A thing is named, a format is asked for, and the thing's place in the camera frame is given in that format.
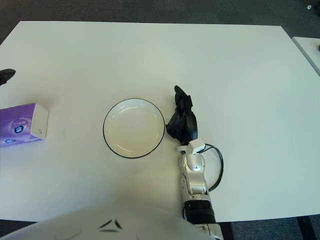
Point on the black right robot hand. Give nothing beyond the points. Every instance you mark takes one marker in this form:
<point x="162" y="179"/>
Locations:
<point x="188" y="127"/>

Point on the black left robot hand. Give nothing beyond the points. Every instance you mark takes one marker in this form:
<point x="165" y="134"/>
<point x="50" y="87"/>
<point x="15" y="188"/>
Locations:
<point x="7" y="75"/>

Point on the purple tissue paper pack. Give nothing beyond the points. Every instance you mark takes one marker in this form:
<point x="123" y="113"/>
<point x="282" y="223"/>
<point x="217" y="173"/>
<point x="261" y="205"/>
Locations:
<point x="17" y="125"/>

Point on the white plate with black rim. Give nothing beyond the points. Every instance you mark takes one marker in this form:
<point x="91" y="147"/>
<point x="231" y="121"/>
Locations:
<point x="133" y="128"/>

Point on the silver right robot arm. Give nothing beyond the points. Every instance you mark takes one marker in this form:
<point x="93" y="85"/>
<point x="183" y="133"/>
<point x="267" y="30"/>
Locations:
<point x="195" y="180"/>

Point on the dark table leg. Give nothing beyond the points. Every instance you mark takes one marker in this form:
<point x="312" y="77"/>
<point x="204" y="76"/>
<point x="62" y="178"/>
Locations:
<point x="303" y="230"/>
<point x="227" y="232"/>

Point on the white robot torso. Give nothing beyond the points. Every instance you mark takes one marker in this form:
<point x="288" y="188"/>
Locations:
<point x="100" y="225"/>

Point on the white side table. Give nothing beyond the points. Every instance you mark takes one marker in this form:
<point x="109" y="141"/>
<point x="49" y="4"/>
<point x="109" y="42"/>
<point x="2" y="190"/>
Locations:
<point x="308" y="50"/>

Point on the small white round object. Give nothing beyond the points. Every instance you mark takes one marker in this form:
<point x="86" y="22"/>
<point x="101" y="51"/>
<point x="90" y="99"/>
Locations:
<point x="308" y="7"/>

